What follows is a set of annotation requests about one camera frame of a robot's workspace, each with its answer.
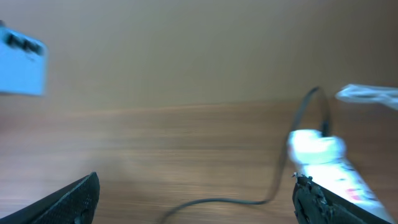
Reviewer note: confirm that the smartphone with cyan screen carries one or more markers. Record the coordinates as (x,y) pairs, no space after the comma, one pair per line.
(23,63)

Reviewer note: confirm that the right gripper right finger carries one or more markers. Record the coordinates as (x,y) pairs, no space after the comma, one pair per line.
(316,205)

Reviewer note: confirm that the white power strip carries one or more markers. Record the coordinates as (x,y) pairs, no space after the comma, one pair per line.
(323,158)

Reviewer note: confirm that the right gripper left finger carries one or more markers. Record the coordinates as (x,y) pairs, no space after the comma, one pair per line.
(74,204)

